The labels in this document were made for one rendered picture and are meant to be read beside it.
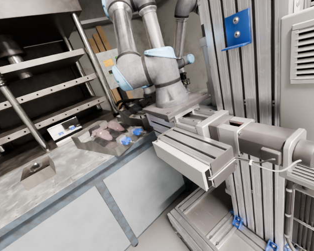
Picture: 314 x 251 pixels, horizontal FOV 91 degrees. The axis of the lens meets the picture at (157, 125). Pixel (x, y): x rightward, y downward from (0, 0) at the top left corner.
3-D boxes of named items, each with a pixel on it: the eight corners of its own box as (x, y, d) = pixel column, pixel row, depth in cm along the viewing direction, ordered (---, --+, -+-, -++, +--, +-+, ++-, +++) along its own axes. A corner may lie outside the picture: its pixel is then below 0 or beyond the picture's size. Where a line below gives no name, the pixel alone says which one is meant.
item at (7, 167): (127, 118, 179) (125, 113, 177) (-17, 193, 116) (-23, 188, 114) (103, 112, 245) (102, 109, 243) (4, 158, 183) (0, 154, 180)
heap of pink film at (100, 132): (127, 128, 109) (123, 118, 106) (108, 142, 97) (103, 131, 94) (105, 127, 125) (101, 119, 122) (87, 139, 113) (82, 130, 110)
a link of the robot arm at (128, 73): (147, 73, 57) (125, -25, 72) (111, 85, 60) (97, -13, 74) (155, 88, 69) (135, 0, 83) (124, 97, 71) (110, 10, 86)
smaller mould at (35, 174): (56, 174, 92) (50, 165, 90) (28, 190, 85) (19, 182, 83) (54, 163, 108) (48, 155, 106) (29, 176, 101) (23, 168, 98)
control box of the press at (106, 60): (158, 151, 232) (120, 47, 175) (142, 162, 217) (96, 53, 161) (150, 147, 249) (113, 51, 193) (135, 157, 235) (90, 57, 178)
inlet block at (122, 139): (139, 143, 90) (136, 135, 88) (133, 148, 86) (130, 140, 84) (124, 141, 98) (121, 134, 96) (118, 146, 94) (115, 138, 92)
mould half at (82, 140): (145, 133, 107) (139, 119, 103) (118, 156, 89) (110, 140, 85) (103, 131, 137) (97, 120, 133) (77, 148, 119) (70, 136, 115)
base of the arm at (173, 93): (196, 95, 66) (191, 72, 63) (169, 110, 61) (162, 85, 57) (175, 94, 79) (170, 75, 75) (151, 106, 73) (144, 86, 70)
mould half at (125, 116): (170, 114, 124) (166, 99, 118) (145, 130, 111) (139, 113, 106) (139, 110, 163) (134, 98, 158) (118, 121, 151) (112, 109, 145)
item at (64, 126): (84, 131, 161) (76, 116, 155) (57, 145, 148) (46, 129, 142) (75, 124, 201) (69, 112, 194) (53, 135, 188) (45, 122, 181)
